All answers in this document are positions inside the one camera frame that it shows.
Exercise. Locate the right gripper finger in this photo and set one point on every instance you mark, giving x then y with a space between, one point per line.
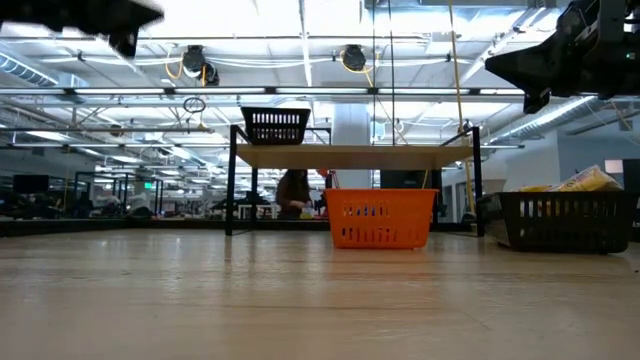
530 56
530 75

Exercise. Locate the red background robot arm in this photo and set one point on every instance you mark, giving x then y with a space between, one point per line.
324 174

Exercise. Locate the wooden shelf riser black legs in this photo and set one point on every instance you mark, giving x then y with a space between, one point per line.
350 156

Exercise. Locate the black background monitor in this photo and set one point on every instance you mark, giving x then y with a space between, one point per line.
30 184

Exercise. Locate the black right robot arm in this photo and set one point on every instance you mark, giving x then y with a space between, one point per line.
630 70

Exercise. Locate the black background workcell frame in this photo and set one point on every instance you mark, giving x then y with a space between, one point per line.
125 195

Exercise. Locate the orange plastic mesh basket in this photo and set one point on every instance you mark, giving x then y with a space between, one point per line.
380 197

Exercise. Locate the black plastic mesh basket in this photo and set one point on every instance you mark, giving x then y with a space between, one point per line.
275 137
560 240

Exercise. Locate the person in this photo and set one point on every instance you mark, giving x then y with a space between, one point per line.
292 192

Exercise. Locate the yellow Crayola crayon pack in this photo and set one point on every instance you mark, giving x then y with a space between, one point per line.
532 189
590 181

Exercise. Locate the silver ceiling duct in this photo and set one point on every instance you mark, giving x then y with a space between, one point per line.
545 120

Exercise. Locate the black wall screen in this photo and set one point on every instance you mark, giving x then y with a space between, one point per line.
405 179

